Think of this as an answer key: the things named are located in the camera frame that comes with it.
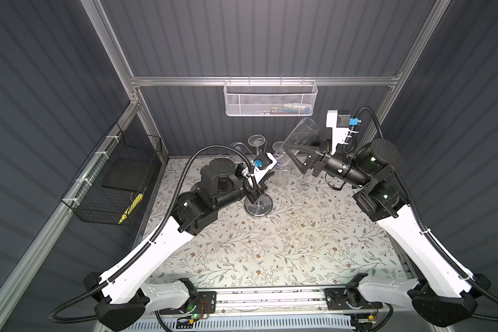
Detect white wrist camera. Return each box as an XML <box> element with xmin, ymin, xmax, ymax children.
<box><xmin>326</xmin><ymin>110</ymin><xmax>361</xmax><ymax>154</ymax></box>
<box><xmin>242</xmin><ymin>152</ymin><xmax>277</xmax><ymax>183</ymax></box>

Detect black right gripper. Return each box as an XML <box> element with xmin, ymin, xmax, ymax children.
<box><xmin>282</xmin><ymin>131</ymin><xmax>366</xmax><ymax>192</ymax></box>

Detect yellow black tool in basket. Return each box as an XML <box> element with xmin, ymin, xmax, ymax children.
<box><xmin>118</xmin><ymin>193</ymin><xmax>144</xmax><ymax>225</ymax></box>

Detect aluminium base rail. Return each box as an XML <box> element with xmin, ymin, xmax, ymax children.
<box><xmin>103</xmin><ymin>284</ymin><xmax>424</xmax><ymax>318</ymax></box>

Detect black wire basket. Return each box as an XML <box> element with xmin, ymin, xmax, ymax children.
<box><xmin>61</xmin><ymin>124</ymin><xmax>163</xmax><ymax>226</ymax></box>

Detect chrome wine glass rack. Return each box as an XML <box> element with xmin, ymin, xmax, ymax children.
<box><xmin>244</xmin><ymin>170</ymin><xmax>273</xmax><ymax>217</ymax></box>

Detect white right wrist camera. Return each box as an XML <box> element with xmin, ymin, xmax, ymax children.
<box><xmin>326</xmin><ymin>110</ymin><xmax>361</xmax><ymax>154</ymax></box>

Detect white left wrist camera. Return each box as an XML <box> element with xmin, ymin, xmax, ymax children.
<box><xmin>242</xmin><ymin>152</ymin><xmax>277</xmax><ymax>183</ymax></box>

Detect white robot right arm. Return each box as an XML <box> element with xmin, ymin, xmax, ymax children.
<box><xmin>283</xmin><ymin>136</ymin><xmax>498</xmax><ymax>327</ymax></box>

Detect items in white basket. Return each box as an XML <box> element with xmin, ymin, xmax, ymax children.
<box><xmin>256</xmin><ymin>103</ymin><xmax>313</xmax><ymax>116</ymax></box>

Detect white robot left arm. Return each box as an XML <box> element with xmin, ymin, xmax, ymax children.
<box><xmin>48</xmin><ymin>146</ymin><xmax>277</xmax><ymax>331</ymax></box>

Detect white wire mesh basket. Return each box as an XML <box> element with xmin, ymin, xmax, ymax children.
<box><xmin>223</xmin><ymin>79</ymin><xmax>318</xmax><ymax>117</ymax></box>

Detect white ventilated cover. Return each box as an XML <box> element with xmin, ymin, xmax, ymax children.
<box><xmin>124</xmin><ymin>315</ymin><xmax>356</xmax><ymax>332</ymax></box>

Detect black pad in basket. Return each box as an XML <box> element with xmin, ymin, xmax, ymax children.
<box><xmin>102</xmin><ymin>159</ymin><xmax>154</xmax><ymax>192</ymax></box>

